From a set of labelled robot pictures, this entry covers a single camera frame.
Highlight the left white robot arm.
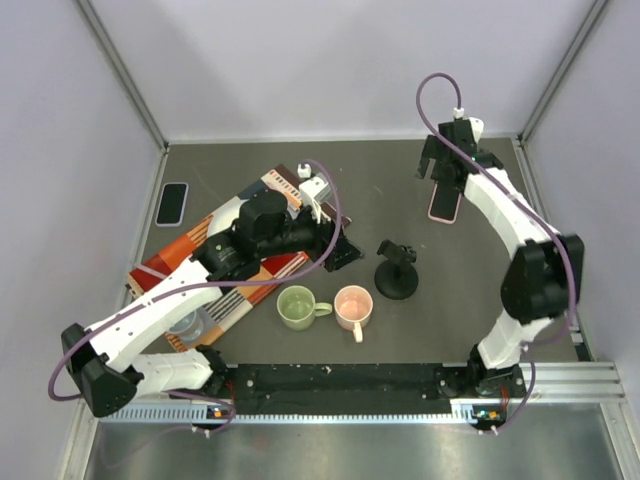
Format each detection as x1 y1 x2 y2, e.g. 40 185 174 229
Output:
61 190 364 417

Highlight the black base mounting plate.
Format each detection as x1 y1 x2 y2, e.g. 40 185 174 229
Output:
169 362 526 416

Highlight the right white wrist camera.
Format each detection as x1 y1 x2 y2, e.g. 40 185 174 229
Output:
453 107 484 148

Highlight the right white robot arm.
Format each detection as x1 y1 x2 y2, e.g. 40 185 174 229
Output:
417 108 584 398

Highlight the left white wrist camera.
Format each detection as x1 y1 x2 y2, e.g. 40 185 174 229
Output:
297 162 331 224

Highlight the white plate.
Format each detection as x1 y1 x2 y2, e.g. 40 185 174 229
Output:
207 197 247 251

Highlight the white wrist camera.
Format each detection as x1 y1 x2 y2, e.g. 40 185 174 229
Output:
453 107 484 148
297 162 331 224

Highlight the green ceramic mug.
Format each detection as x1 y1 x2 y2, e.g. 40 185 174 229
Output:
276 285 333 331

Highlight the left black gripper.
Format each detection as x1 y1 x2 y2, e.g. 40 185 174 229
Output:
258 199 364 272

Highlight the pink ceramic mug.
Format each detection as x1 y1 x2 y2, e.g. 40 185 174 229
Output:
333 285 373 343

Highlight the black round-base phone stand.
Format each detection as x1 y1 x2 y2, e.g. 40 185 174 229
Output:
374 239 419 300

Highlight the grey slotted cable duct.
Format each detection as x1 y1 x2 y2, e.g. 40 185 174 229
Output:
102 400 505 427

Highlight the pink case smartphone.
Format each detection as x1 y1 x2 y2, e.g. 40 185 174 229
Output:
428 183 460 224

